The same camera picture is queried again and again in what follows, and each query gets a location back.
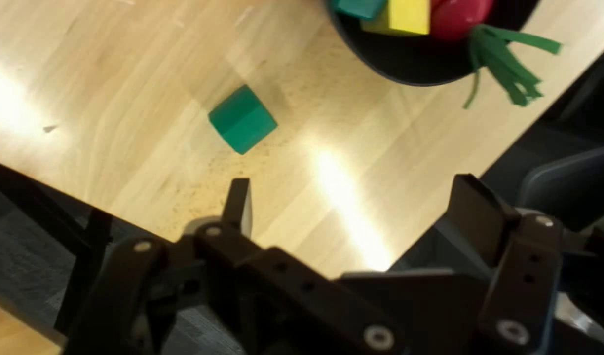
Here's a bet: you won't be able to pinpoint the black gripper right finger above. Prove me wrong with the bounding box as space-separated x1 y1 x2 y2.
447 172 604 355

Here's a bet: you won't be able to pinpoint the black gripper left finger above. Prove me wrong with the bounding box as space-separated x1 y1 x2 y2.
62 176 409 355

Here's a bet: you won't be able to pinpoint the green rounded wooden block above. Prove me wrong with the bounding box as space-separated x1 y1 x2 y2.
206 83 281 158

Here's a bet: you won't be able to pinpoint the black bowl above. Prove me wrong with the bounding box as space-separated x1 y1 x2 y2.
324 0 545 89

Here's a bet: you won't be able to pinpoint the dark grey chair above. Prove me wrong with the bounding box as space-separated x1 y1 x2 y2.
516 142 604 233

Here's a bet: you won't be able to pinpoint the light teal wooden cube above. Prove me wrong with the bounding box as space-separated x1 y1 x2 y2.
328 0 391 22

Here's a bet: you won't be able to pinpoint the wooden table with toy fruit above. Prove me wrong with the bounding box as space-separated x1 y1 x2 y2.
0 296 66 355

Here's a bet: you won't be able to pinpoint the red toy beetroot green leaves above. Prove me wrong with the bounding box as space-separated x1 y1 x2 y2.
429 0 565 113

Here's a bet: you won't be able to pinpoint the yellow wooden block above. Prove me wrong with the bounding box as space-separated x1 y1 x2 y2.
360 0 435 40

